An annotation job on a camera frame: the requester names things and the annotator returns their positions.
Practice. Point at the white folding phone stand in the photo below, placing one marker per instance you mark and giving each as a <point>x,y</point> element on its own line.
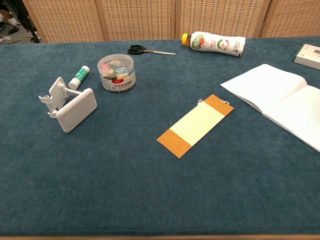
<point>76,111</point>

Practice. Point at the black tripod stand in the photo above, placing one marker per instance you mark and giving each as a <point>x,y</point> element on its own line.
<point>28,23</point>

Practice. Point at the white bottle with yellow cap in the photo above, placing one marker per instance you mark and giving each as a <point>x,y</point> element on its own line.
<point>217,45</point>

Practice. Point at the green and white glue stick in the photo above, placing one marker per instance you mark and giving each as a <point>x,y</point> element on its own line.
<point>79,77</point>

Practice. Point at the rattan and wood folding screen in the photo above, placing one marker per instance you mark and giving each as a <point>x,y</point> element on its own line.
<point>140,17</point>

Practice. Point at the white usb hub box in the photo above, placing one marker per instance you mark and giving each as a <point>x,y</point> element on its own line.
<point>308,56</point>

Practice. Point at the clear tub of binder clips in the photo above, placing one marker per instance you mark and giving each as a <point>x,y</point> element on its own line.
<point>117,75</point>

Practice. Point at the open white notebook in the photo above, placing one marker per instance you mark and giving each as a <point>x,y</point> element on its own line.
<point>275,90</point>

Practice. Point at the blue table cloth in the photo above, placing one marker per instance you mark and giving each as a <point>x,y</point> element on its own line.
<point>125,170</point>

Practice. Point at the orange and cream bookmark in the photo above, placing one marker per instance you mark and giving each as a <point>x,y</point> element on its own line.
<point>197,123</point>

